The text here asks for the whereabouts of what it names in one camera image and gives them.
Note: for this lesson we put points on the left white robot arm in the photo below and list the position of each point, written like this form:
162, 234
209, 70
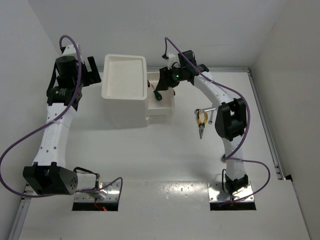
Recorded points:
48, 174

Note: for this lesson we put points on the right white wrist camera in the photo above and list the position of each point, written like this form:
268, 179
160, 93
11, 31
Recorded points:
170, 58

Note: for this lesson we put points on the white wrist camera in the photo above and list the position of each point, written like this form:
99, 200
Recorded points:
170, 58
69, 50

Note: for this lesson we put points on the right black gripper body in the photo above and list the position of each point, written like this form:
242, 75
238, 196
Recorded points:
177, 75

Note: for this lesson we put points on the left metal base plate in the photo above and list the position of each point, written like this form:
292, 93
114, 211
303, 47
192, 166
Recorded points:
108, 195

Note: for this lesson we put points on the silver combination wrench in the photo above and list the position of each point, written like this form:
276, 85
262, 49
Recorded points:
210, 121

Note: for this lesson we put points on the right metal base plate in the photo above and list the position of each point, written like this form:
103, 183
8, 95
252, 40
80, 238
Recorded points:
217, 195

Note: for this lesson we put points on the aluminium rail left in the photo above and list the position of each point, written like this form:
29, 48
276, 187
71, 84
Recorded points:
19, 219

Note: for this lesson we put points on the all green screwdriver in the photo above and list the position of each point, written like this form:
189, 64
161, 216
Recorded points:
157, 95

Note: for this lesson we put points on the silver ratchet wrench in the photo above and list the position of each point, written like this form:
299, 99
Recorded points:
203, 110

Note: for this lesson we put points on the white drawer cabinet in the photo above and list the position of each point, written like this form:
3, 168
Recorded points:
125, 90

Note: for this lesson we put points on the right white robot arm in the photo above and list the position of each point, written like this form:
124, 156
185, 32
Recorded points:
231, 117

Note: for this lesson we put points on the yellow handled pliers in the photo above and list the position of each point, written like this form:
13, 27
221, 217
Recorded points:
201, 123

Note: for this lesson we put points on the metal base plate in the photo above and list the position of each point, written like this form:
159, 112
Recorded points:
108, 195
217, 195

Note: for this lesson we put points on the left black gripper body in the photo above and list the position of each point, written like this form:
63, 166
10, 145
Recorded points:
86, 77

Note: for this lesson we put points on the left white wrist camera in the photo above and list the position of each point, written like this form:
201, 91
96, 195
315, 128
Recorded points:
69, 50

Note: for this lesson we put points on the green orange screwdriver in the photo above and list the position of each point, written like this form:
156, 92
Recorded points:
223, 158

